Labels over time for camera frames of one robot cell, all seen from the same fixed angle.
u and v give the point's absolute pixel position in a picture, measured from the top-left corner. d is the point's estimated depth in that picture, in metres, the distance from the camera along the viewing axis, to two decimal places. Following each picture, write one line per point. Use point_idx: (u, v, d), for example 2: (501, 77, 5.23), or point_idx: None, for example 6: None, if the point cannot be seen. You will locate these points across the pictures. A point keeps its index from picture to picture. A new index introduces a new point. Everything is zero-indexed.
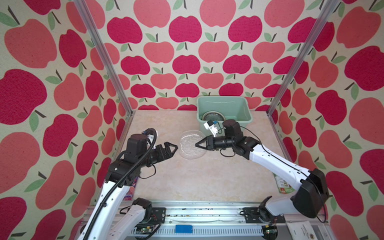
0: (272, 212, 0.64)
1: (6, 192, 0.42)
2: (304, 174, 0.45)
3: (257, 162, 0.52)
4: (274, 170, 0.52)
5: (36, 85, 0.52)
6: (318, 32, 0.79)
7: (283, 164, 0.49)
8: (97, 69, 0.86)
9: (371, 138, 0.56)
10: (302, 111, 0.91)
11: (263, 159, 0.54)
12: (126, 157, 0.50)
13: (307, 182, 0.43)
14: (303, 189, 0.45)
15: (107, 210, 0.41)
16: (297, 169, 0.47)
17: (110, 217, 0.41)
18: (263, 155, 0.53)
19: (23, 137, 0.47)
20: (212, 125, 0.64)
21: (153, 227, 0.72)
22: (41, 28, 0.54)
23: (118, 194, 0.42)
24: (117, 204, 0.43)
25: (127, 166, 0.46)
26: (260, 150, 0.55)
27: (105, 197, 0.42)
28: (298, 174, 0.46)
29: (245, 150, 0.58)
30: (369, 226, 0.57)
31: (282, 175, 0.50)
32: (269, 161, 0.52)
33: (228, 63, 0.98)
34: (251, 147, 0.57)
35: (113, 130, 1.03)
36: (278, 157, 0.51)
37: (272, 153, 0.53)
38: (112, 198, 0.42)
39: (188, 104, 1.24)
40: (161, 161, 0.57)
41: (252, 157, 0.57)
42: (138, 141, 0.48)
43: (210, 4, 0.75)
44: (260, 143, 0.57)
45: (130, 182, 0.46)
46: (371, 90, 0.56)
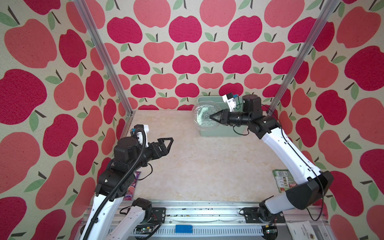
0: (270, 209, 0.65)
1: (6, 192, 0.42)
2: (314, 173, 0.43)
3: (269, 145, 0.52)
4: (284, 159, 0.50)
5: (36, 85, 0.52)
6: (318, 32, 0.79)
7: (295, 155, 0.46)
8: (97, 69, 0.86)
9: (371, 138, 0.56)
10: (302, 111, 0.91)
11: (277, 145, 0.50)
12: (116, 166, 0.46)
13: (314, 182, 0.42)
14: (306, 186, 0.43)
15: (99, 224, 0.39)
16: (309, 165, 0.44)
17: (103, 230, 0.39)
18: (279, 140, 0.49)
19: (23, 137, 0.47)
20: (231, 99, 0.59)
21: (153, 227, 0.72)
22: (41, 28, 0.54)
23: (110, 208, 0.40)
24: (110, 217, 0.41)
25: (118, 176, 0.43)
26: (277, 134, 0.50)
27: (96, 212, 0.40)
28: (308, 170, 0.43)
29: (261, 129, 0.53)
30: (369, 226, 0.57)
31: (291, 165, 0.48)
32: (283, 149, 0.49)
33: (228, 63, 0.98)
34: (268, 128, 0.51)
35: (113, 130, 1.03)
36: (293, 148, 0.47)
37: (289, 142, 0.48)
38: (103, 212, 0.40)
39: (188, 104, 1.24)
40: (157, 158, 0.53)
41: (265, 139, 0.54)
42: (125, 150, 0.42)
43: (210, 4, 0.75)
44: (279, 127, 0.52)
45: (122, 192, 0.43)
46: (371, 90, 0.56)
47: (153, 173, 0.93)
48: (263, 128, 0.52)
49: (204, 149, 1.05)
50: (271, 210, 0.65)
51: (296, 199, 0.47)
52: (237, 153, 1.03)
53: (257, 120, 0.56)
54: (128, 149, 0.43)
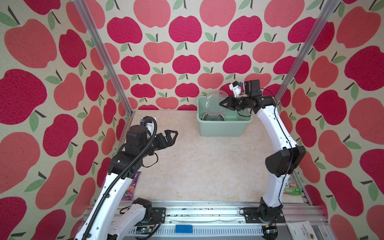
0: (268, 202, 0.66)
1: (6, 192, 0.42)
2: (290, 145, 0.51)
3: (260, 119, 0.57)
4: (270, 131, 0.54)
5: (36, 85, 0.52)
6: (318, 32, 0.79)
7: (279, 128, 0.54)
8: (97, 69, 0.86)
9: (371, 138, 0.56)
10: (302, 111, 0.91)
11: (266, 119, 0.59)
12: (127, 150, 0.49)
13: (287, 151, 0.50)
14: (280, 153, 0.54)
15: (110, 200, 0.41)
16: (288, 138, 0.52)
17: (112, 209, 0.41)
18: (269, 116, 0.57)
19: (23, 137, 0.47)
20: (236, 87, 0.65)
21: (153, 227, 0.72)
22: (41, 28, 0.54)
23: (121, 186, 0.43)
24: (119, 197, 0.43)
25: (129, 159, 0.46)
26: (269, 110, 0.57)
27: (108, 188, 0.42)
28: (286, 142, 0.51)
29: (258, 104, 0.60)
30: (369, 226, 0.57)
31: (273, 136, 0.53)
32: (270, 123, 0.57)
33: (228, 63, 0.98)
34: (264, 105, 0.58)
35: (113, 130, 1.03)
36: (280, 123, 0.54)
37: (278, 118, 0.55)
38: (114, 189, 0.42)
39: (188, 104, 1.24)
40: (163, 148, 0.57)
41: (259, 113, 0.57)
42: (137, 134, 0.46)
43: (210, 4, 0.75)
44: (273, 105, 0.58)
45: (132, 174, 0.46)
46: (371, 90, 0.56)
47: (153, 173, 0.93)
48: (258, 105, 0.60)
49: (204, 149, 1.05)
50: (268, 202, 0.66)
51: (271, 165, 0.58)
52: (237, 153, 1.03)
53: (256, 97, 0.64)
54: (140, 134, 0.48)
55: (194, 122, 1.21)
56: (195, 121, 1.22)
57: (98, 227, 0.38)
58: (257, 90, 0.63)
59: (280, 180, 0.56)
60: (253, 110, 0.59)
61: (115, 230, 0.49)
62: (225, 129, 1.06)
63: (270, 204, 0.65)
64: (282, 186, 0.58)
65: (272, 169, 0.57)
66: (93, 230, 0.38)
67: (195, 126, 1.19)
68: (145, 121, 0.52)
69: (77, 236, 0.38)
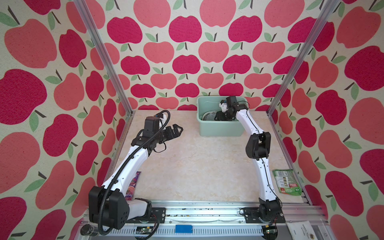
0: (263, 196, 0.70)
1: (6, 192, 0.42)
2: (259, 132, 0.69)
3: (238, 119, 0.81)
4: (244, 125, 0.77)
5: (36, 85, 0.52)
6: (318, 32, 0.79)
7: (250, 122, 0.73)
8: (97, 69, 0.86)
9: (371, 138, 0.56)
10: (302, 111, 0.91)
11: (241, 117, 0.79)
12: (144, 134, 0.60)
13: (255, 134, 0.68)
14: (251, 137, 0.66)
15: (133, 161, 0.51)
16: (257, 127, 0.71)
17: (133, 169, 0.49)
18: (243, 115, 0.78)
19: (23, 137, 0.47)
20: (223, 104, 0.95)
21: (153, 227, 0.72)
22: (41, 29, 0.53)
23: (142, 153, 0.54)
24: (139, 163, 0.52)
25: (145, 139, 0.59)
26: (243, 112, 0.78)
27: (132, 152, 0.54)
28: (255, 130, 0.70)
29: (235, 109, 0.82)
30: (369, 226, 0.57)
31: (247, 128, 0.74)
32: (244, 119, 0.78)
33: (228, 63, 0.98)
34: (239, 109, 0.80)
35: (113, 130, 1.03)
36: (251, 119, 0.75)
37: (249, 116, 0.76)
38: (137, 154, 0.53)
39: (188, 104, 1.24)
40: (171, 139, 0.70)
41: (237, 116, 0.83)
42: (153, 121, 0.60)
43: (210, 4, 0.75)
44: (246, 108, 0.80)
45: (149, 150, 0.57)
46: (371, 90, 0.56)
47: (153, 173, 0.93)
48: (237, 110, 0.81)
49: (204, 149, 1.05)
50: (263, 197, 0.70)
51: (248, 150, 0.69)
52: (237, 153, 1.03)
53: (234, 105, 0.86)
54: (155, 122, 0.62)
55: (193, 122, 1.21)
56: (195, 121, 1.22)
57: (124, 177, 0.46)
58: (235, 101, 0.88)
59: (261, 164, 0.69)
60: (233, 114, 0.91)
61: None
62: (225, 128, 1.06)
63: (265, 197, 0.68)
64: (266, 170, 0.68)
65: (250, 153, 0.73)
66: (119, 178, 0.45)
67: (195, 126, 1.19)
68: (159, 115, 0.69)
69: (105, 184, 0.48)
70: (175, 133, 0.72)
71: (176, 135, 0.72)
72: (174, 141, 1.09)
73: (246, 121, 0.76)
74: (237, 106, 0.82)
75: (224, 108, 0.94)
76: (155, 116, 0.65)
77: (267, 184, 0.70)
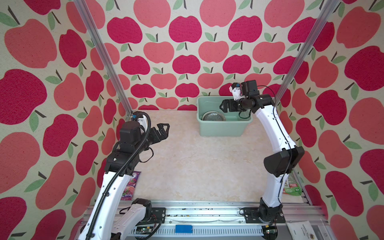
0: (268, 201, 0.66)
1: (6, 192, 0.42)
2: (289, 145, 0.51)
3: (259, 118, 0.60)
4: (269, 131, 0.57)
5: (36, 85, 0.52)
6: (317, 33, 0.79)
7: (278, 129, 0.53)
8: (97, 69, 0.86)
9: (372, 138, 0.56)
10: (302, 111, 0.91)
11: (265, 119, 0.58)
12: (122, 147, 0.49)
13: (285, 150, 0.50)
14: (279, 154, 0.51)
15: (110, 199, 0.41)
16: (287, 139, 0.52)
17: (113, 208, 0.41)
18: (268, 116, 0.56)
19: (23, 137, 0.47)
20: (235, 89, 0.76)
21: (153, 227, 0.72)
22: (42, 29, 0.54)
23: (120, 183, 0.42)
24: (119, 196, 0.43)
25: (125, 156, 0.46)
26: (268, 110, 0.56)
27: (107, 187, 0.42)
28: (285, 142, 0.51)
29: (256, 104, 0.59)
30: (369, 226, 0.57)
31: (272, 137, 0.56)
32: (269, 123, 0.56)
33: (228, 63, 0.98)
34: (262, 104, 0.57)
35: (113, 130, 1.03)
36: (279, 124, 0.54)
37: (277, 118, 0.55)
38: (114, 187, 0.42)
39: (188, 104, 1.24)
40: (157, 142, 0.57)
41: (258, 113, 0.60)
42: (130, 131, 0.45)
43: (210, 4, 0.75)
44: (272, 105, 0.57)
45: (130, 171, 0.46)
46: (371, 90, 0.56)
47: (153, 173, 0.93)
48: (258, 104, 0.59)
49: (204, 149, 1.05)
50: (267, 202, 0.67)
51: (268, 166, 0.59)
52: (237, 153, 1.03)
53: (254, 96, 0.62)
54: (133, 131, 0.47)
55: (194, 122, 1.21)
56: (195, 121, 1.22)
57: (101, 226, 0.38)
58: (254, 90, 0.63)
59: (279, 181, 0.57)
60: (252, 109, 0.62)
61: (118, 228, 0.49)
62: (225, 128, 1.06)
63: (270, 205, 0.65)
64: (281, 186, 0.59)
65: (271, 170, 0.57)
66: (96, 229, 0.38)
67: (195, 126, 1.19)
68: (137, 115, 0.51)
69: (80, 237, 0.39)
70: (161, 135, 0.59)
71: (164, 137, 0.59)
72: (174, 141, 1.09)
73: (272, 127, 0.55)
74: (259, 99, 0.58)
75: (236, 95, 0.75)
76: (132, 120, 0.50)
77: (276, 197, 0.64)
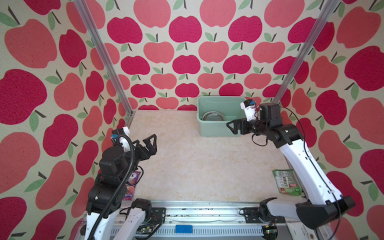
0: (271, 208, 0.65)
1: (6, 192, 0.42)
2: (334, 196, 0.39)
3: (285, 155, 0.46)
4: (301, 173, 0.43)
5: (36, 85, 0.52)
6: (317, 33, 0.79)
7: (316, 173, 0.42)
8: (97, 69, 0.86)
9: (372, 138, 0.56)
10: (302, 111, 0.91)
11: (295, 157, 0.47)
12: (106, 180, 0.43)
13: (332, 206, 0.38)
14: (323, 209, 0.39)
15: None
16: (330, 187, 0.40)
17: None
18: (299, 154, 0.45)
19: (23, 137, 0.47)
20: (249, 107, 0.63)
21: (153, 227, 0.72)
22: (42, 28, 0.54)
23: (105, 226, 0.38)
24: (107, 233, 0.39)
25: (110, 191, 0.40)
26: (298, 147, 0.45)
27: (91, 232, 0.38)
28: (328, 192, 0.39)
29: (281, 138, 0.48)
30: (369, 226, 0.57)
31: (307, 182, 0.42)
32: (301, 163, 0.45)
33: (228, 63, 0.98)
34: (289, 139, 0.46)
35: (113, 130, 1.03)
36: (314, 164, 0.43)
37: (310, 156, 0.44)
38: (99, 230, 0.38)
39: (188, 104, 1.24)
40: (146, 159, 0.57)
41: (284, 149, 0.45)
42: (112, 163, 0.39)
43: (210, 4, 0.75)
44: (301, 139, 0.46)
45: (117, 205, 0.41)
46: (371, 90, 0.56)
47: (153, 173, 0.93)
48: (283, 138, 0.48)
49: (204, 149, 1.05)
50: (271, 210, 0.65)
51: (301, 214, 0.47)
52: (237, 153, 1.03)
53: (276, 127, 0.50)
54: (115, 161, 0.40)
55: (194, 122, 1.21)
56: (195, 121, 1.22)
57: None
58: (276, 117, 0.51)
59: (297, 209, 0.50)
60: (274, 144, 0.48)
61: None
62: (225, 128, 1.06)
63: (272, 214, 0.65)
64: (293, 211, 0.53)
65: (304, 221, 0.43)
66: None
67: (195, 126, 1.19)
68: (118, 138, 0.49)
69: None
70: (149, 150, 0.53)
71: (152, 152, 0.54)
72: (174, 141, 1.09)
73: (308, 170, 0.43)
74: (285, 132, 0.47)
75: (249, 113, 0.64)
76: (113, 148, 0.42)
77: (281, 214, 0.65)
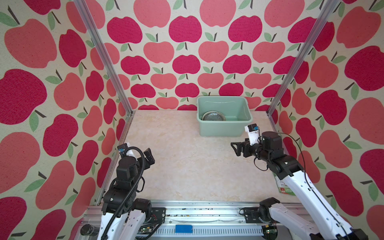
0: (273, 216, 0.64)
1: (6, 192, 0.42)
2: (344, 229, 0.39)
3: (290, 187, 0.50)
4: (308, 206, 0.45)
5: (36, 85, 0.52)
6: (317, 33, 0.79)
7: (321, 205, 0.43)
8: (97, 69, 0.86)
9: (371, 138, 0.56)
10: (302, 111, 0.91)
11: (298, 189, 0.48)
12: (119, 184, 0.50)
13: None
14: None
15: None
16: (338, 219, 0.40)
17: None
18: (302, 186, 0.47)
19: (23, 137, 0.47)
20: (253, 132, 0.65)
21: (153, 227, 0.72)
22: (41, 28, 0.54)
23: (117, 224, 0.44)
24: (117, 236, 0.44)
25: (122, 194, 0.47)
26: (300, 180, 0.47)
27: (105, 229, 0.43)
28: (337, 226, 0.40)
29: (282, 171, 0.51)
30: (369, 226, 0.57)
31: (315, 215, 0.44)
32: (305, 194, 0.46)
33: (228, 63, 0.98)
34: (290, 171, 0.49)
35: (113, 130, 1.03)
36: (317, 195, 0.44)
37: (313, 188, 0.45)
38: (112, 229, 0.43)
39: (188, 104, 1.24)
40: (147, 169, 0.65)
41: (288, 182, 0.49)
42: (127, 169, 0.47)
43: (210, 4, 0.75)
44: (301, 170, 0.49)
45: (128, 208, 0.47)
46: (371, 90, 0.56)
47: (153, 173, 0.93)
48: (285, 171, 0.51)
49: (204, 149, 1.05)
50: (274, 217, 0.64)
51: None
52: None
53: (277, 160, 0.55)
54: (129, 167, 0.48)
55: (193, 122, 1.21)
56: (195, 121, 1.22)
57: None
58: (278, 149, 0.54)
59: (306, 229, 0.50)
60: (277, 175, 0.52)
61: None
62: (225, 128, 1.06)
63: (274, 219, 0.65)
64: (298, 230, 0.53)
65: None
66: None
67: (195, 126, 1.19)
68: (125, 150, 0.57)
69: None
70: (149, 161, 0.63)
71: (151, 162, 0.63)
72: (174, 141, 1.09)
73: (313, 202, 0.44)
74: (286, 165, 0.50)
75: (252, 138, 0.66)
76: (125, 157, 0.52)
77: (284, 223, 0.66)
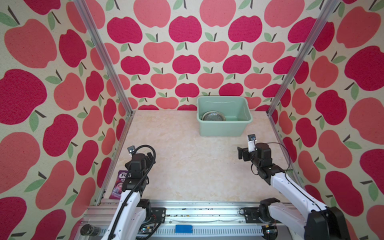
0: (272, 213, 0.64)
1: (6, 192, 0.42)
2: (318, 206, 0.45)
3: (277, 187, 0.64)
4: (291, 198, 0.53)
5: (36, 85, 0.52)
6: (317, 33, 0.79)
7: (299, 193, 0.50)
8: (97, 69, 0.86)
9: (371, 138, 0.56)
10: (302, 111, 0.91)
11: (281, 185, 0.57)
12: (133, 174, 0.63)
13: (317, 214, 0.43)
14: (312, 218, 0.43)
15: (128, 208, 0.51)
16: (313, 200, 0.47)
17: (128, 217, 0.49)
18: (282, 181, 0.56)
19: (23, 137, 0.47)
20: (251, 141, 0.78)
21: (153, 227, 0.72)
22: (41, 28, 0.54)
23: (135, 197, 0.54)
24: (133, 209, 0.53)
25: (136, 181, 0.60)
26: (281, 177, 0.58)
27: (125, 199, 0.54)
28: (312, 204, 0.45)
29: (268, 176, 0.62)
30: (369, 226, 0.57)
31: (297, 202, 0.51)
32: (287, 188, 0.54)
33: (228, 63, 0.98)
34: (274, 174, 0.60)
35: (113, 130, 1.03)
36: (296, 186, 0.53)
37: (292, 182, 0.54)
38: (130, 199, 0.53)
39: (188, 104, 1.24)
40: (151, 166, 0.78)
41: (273, 182, 0.61)
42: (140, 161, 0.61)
43: (210, 4, 0.75)
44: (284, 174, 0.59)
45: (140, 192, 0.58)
46: (371, 90, 0.56)
47: (153, 173, 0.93)
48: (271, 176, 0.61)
49: (204, 149, 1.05)
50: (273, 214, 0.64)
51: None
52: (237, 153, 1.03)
53: (265, 168, 0.64)
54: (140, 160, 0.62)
55: (193, 122, 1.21)
56: (195, 121, 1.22)
57: (120, 229, 0.45)
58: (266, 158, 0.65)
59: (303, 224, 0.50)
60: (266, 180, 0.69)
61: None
62: (225, 128, 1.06)
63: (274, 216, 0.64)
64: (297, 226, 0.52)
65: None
66: (116, 231, 0.45)
67: (195, 126, 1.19)
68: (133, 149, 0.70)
69: None
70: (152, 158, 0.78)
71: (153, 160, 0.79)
72: (174, 141, 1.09)
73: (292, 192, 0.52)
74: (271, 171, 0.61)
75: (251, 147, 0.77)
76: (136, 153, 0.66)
77: (283, 222, 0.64)
